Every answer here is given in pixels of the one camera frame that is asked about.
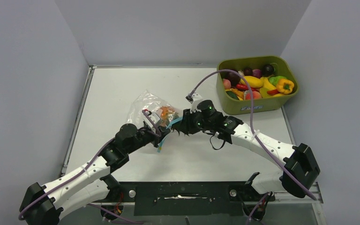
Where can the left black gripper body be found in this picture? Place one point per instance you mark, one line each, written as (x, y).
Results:
(150, 138)

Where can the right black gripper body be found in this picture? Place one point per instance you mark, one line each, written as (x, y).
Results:
(195, 122)

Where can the clear zip top bag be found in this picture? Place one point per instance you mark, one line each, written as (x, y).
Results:
(151, 102)

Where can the toy pineapple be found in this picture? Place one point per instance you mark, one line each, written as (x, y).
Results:
(167, 115)

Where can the dark red toy apple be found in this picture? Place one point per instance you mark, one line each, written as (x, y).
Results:
(233, 77)

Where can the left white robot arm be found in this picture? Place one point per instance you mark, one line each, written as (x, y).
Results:
(49, 203)

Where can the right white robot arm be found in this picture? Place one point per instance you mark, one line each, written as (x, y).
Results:
(299, 168)

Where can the small pink toy peach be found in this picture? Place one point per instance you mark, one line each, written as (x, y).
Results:
(227, 84)

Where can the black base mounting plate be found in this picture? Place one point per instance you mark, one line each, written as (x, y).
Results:
(184, 198)

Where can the red toy chili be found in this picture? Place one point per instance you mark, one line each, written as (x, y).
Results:
(242, 87)

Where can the olive green plastic bin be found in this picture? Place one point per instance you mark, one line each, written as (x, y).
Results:
(233, 100)

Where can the yellow toy mango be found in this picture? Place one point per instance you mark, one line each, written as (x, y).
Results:
(254, 82)

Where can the purple toy onion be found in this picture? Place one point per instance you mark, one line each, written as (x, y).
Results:
(257, 73)

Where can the yellow toy banana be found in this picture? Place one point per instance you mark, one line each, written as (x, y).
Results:
(268, 90)

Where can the dark purple toy plum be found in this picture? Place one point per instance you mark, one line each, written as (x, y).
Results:
(267, 70)

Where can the green toy pepper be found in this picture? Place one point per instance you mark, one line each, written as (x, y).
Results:
(275, 79)

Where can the yellow toy bell pepper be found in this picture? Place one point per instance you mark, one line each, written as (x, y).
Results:
(285, 86)

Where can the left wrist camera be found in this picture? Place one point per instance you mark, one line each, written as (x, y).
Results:
(152, 119)

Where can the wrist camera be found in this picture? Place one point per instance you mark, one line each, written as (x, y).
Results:
(152, 119)
(194, 100)

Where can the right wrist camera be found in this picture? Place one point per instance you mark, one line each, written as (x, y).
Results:
(194, 100)

